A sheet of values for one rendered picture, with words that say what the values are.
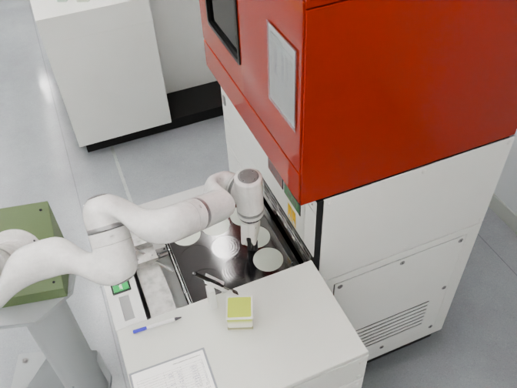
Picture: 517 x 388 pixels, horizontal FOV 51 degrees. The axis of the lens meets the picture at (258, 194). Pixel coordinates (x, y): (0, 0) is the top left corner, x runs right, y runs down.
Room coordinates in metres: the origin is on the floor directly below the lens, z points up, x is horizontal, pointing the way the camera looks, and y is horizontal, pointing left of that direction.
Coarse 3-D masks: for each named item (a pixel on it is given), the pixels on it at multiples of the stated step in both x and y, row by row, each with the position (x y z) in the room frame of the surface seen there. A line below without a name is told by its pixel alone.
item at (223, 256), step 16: (208, 240) 1.20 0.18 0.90; (224, 240) 1.20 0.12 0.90; (240, 240) 1.19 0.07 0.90; (272, 240) 1.19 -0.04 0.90; (176, 256) 1.14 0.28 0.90; (192, 256) 1.13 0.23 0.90; (208, 256) 1.13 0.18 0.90; (224, 256) 1.13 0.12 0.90; (240, 256) 1.12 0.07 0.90; (192, 272) 1.07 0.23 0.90; (208, 272) 1.07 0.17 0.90; (224, 272) 1.06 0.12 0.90; (240, 272) 1.06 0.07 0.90; (256, 272) 1.06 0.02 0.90; (272, 272) 1.05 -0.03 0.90; (192, 288) 1.01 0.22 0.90; (224, 288) 1.00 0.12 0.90
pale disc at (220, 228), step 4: (224, 220) 1.29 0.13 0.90; (216, 224) 1.27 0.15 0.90; (220, 224) 1.27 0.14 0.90; (224, 224) 1.27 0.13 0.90; (228, 224) 1.27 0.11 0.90; (208, 228) 1.26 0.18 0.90; (212, 228) 1.26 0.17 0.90; (216, 228) 1.25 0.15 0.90; (220, 228) 1.25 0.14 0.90; (224, 228) 1.25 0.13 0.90; (208, 232) 1.23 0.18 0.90; (212, 232) 1.23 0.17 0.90; (216, 232) 1.23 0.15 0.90; (220, 232) 1.23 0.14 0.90; (224, 232) 1.23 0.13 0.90
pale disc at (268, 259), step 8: (264, 248) 1.15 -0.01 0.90; (272, 248) 1.15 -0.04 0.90; (256, 256) 1.12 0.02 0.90; (264, 256) 1.12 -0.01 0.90; (272, 256) 1.12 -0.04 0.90; (280, 256) 1.11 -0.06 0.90; (256, 264) 1.09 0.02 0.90; (264, 264) 1.09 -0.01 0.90; (272, 264) 1.08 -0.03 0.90; (280, 264) 1.08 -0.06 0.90
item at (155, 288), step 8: (152, 248) 1.19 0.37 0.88; (136, 272) 1.10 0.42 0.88; (144, 272) 1.09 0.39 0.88; (152, 272) 1.09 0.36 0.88; (160, 272) 1.09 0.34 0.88; (144, 280) 1.06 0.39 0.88; (152, 280) 1.06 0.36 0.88; (160, 280) 1.06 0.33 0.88; (144, 288) 1.03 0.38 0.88; (152, 288) 1.03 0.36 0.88; (160, 288) 1.03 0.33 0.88; (152, 296) 1.00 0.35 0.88; (160, 296) 0.99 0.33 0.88; (168, 296) 0.99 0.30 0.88; (152, 304) 0.97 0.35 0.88; (160, 304) 0.96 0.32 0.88; (168, 304) 0.96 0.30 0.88; (152, 312) 0.94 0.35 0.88; (160, 312) 0.94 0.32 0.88
